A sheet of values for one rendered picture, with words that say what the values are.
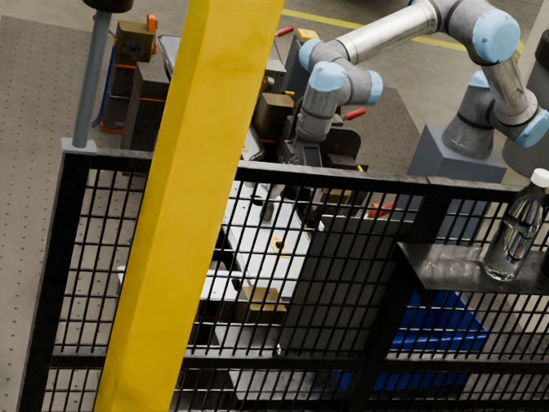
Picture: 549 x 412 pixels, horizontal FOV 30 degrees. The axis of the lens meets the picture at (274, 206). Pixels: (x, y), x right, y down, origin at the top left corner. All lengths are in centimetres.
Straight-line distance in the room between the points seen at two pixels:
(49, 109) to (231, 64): 210
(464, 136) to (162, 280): 158
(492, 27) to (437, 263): 89
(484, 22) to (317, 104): 49
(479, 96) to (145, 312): 157
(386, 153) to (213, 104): 240
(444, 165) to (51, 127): 125
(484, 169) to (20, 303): 133
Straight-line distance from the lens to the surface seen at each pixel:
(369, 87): 233
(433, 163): 298
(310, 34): 328
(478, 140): 297
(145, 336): 161
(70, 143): 153
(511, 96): 274
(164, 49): 331
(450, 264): 177
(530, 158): 568
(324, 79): 223
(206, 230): 151
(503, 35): 253
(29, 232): 283
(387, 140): 386
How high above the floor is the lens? 231
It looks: 30 degrees down
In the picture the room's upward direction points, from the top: 17 degrees clockwise
